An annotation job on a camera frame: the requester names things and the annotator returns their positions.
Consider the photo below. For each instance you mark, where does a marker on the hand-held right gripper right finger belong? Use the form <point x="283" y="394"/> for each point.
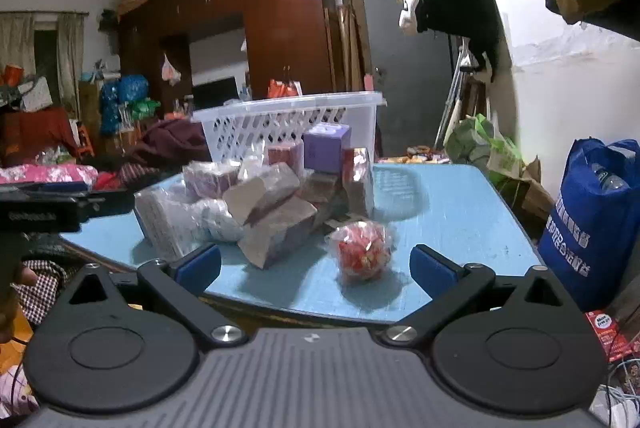
<point x="432" y="268"/>

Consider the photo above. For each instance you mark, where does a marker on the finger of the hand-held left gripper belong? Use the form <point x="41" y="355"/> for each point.
<point x="107" y="204"/>

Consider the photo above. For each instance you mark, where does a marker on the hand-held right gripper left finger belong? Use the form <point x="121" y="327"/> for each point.
<point x="200" y="265"/>

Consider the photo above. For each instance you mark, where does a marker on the brown block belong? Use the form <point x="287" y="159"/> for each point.
<point x="260" y="193"/>
<point x="280" y="233"/>
<point x="322" y="190"/>

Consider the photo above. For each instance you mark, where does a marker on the white plastic basket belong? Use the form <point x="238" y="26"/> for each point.
<point x="280" y="123"/>

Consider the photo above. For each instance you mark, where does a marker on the person's left hand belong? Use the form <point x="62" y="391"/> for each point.
<point x="27" y="275"/>

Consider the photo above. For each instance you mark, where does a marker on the pink floral blanket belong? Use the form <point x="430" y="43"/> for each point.
<point x="45" y="173"/>

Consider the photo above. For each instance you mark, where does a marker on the crumpled white plastic bag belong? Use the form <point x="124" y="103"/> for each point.
<point x="220" y="220"/>

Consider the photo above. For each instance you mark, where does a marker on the clear bag of white packets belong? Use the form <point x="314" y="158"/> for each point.
<point x="162" y="220"/>

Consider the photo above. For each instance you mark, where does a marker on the red ball in clear bag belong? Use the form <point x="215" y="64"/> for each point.
<point x="362" y="250"/>

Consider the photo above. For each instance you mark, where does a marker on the checkered cloth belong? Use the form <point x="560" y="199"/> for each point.
<point x="50" y="293"/>

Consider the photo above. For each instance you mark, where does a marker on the purple pack in clear wrap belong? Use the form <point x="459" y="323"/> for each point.
<point x="210" y="180"/>

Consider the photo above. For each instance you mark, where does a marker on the maroon cloth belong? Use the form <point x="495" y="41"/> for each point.
<point x="170" y="141"/>

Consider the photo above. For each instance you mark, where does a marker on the blue plastic bags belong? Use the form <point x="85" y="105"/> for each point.
<point x="122" y="101"/>

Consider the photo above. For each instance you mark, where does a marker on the brown paper bag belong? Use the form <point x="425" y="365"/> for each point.
<point x="535" y="188"/>

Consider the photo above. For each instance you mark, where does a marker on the green shopping bag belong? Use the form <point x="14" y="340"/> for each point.
<point x="480" y="143"/>

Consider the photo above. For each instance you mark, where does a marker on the small red box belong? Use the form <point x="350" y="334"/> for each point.
<point x="285" y="156"/>

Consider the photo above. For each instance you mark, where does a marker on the hanging white plastic bag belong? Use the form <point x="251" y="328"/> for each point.
<point x="170" y="69"/>

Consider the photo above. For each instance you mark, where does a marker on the beige curtain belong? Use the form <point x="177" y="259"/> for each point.
<point x="70" y="58"/>

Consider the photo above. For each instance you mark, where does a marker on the black monitor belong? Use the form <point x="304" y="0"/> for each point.
<point x="215" y="93"/>

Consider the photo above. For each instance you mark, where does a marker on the purple box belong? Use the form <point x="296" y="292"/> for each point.
<point x="327" y="148"/>

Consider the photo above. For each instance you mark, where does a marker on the blue tote bag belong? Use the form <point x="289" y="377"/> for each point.
<point x="590" y="228"/>

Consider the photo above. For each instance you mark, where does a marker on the metal crutches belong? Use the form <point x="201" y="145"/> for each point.
<point x="455" y="93"/>

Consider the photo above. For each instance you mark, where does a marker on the red carton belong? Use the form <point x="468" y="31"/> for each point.
<point x="605" y="333"/>

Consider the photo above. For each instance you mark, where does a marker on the orange hanging bag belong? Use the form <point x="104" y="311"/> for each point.
<point x="284" y="88"/>

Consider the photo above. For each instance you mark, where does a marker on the grey door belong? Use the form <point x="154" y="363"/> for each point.
<point x="400" y="58"/>

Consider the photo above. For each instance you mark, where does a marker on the brown wooden wardrobe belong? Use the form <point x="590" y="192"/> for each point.
<point x="280" y="18"/>

